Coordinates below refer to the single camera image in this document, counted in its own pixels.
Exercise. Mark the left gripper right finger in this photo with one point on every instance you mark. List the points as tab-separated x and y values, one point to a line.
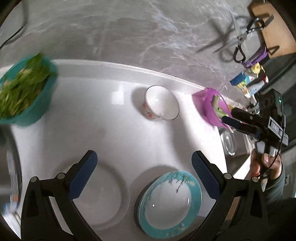
209	174

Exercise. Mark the white bowl red flowers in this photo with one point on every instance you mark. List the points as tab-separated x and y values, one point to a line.
160	104

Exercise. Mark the clear glass bowl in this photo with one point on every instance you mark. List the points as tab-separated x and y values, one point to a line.
228	142

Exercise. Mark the wooden cutting board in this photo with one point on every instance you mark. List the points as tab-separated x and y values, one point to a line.
279	34

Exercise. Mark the person's right hand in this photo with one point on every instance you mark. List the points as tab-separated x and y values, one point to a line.
274	165

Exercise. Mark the teal rim floral plate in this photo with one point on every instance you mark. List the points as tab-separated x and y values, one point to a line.
169	205

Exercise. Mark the black handled scissors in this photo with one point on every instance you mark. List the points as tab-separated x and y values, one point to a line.
256	24

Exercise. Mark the purple plastic basket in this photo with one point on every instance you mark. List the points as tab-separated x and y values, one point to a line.
211	106

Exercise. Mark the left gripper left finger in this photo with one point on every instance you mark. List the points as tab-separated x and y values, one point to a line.
79	174

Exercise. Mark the purple handled tool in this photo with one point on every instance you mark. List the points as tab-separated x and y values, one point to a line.
260	54

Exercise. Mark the white plate gold rim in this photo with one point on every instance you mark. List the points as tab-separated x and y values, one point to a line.
104	200

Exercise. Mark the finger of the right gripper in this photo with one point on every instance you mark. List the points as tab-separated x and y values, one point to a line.
250	128
251	119

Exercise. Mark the blue yellow sponge pack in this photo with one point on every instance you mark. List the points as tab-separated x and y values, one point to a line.
241	80

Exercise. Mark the teal bowl with greens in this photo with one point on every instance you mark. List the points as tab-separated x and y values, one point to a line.
26	90

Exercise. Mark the white red spray bottle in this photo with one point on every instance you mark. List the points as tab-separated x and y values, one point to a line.
253	89

